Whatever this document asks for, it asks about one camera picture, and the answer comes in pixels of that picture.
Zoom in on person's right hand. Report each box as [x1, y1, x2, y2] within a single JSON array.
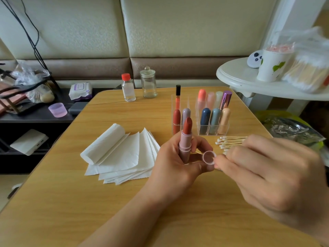
[[213, 133, 329, 240]]

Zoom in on person's left hand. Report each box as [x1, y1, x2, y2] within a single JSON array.
[[144, 132, 215, 206]]

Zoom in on red lipstick dusty pink tube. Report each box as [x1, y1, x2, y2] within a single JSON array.
[[179, 117, 193, 164]]

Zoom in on dusty pink lipstick cap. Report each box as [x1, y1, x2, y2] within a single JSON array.
[[202, 150, 217, 166]]

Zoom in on stack of white tissues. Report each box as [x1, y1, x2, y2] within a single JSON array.
[[80, 123, 161, 185]]

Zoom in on clear acrylic lipstick organizer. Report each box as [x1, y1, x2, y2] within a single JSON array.
[[175, 85, 233, 136]]

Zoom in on red lipstick mauve tube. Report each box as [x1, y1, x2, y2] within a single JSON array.
[[182, 107, 192, 127]]

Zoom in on pile of cotton swabs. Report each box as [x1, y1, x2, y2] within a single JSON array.
[[215, 134, 248, 151]]

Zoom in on white tissue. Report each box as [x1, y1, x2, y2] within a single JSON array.
[[80, 123, 127, 165]]

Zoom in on person's left forearm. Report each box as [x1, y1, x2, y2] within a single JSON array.
[[80, 195, 170, 247]]

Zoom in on yellow-green bin with bag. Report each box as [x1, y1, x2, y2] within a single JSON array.
[[257, 110, 327, 152]]

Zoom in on glass jar with lid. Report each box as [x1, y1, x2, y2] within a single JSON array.
[[140, 66, 158, 99]]

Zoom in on clear bottle red cap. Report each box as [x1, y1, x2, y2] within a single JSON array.
[[121, 73, 137, 102]]

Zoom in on white round side table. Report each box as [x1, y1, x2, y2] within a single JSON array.
[[216, 57, 329, 101]]

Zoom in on white mug green leaf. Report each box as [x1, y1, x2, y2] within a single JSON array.
[[256, 45, 295, 83]]

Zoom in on wet wipes pack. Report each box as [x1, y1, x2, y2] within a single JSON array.
[[69, 83, 94, 102]]

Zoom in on white panda figure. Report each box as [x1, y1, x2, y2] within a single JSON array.
[[247, 50, 263, 69]]

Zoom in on small purple plastic cup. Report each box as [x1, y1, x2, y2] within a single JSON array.
[[48, 103, 68, 118]]

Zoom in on black low shelf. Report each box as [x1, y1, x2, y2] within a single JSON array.
[[0, 87, 116, 175]]

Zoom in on white power bank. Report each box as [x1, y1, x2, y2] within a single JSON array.
[[10, 128, 49, 156]]

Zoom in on beige padded backrest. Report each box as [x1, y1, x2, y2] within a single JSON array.
[[0, 0, 281, 88]]

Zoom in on crumpled clear plastic bag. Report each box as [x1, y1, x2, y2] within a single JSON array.
[[10, 61, 54, 104]]

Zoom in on pink tray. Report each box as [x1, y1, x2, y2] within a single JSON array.
[[0, 82, 24, 116]]

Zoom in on black cables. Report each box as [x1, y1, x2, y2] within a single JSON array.
[[0, 0, 54, 83]]

